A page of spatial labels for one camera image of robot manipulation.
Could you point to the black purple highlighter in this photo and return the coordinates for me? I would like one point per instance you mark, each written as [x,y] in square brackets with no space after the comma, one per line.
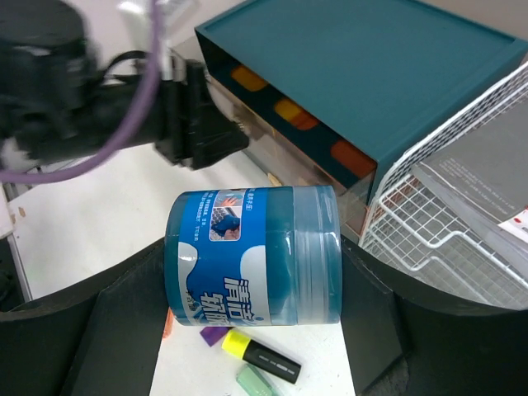
[211,335]

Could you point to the black yellow highlighter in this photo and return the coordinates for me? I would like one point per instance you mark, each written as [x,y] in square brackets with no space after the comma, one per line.
[263,357]

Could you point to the mint green highlighter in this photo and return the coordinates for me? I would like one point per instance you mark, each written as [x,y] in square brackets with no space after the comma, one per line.
[254,383]

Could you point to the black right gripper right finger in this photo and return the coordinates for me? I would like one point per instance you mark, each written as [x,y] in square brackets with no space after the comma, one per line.
[404,337]

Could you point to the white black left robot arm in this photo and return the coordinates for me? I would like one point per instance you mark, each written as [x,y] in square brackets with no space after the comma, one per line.
[55,102]

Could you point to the white wire file rack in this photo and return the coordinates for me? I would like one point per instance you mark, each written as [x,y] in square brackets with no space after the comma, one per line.
[412,230]

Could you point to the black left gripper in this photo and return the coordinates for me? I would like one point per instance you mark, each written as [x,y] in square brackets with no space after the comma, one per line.
[196,133]

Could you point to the grey setup guide booklet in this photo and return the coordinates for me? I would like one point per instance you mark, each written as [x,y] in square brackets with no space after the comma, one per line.
[482,177]

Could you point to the orange highlighter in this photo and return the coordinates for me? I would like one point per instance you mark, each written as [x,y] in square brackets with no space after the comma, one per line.
[168,324]

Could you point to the teal drawer organizer box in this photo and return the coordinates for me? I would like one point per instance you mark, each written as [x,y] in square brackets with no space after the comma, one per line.
[354,84]

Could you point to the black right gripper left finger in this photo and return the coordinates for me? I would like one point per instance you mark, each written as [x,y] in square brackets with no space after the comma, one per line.
[100,336]

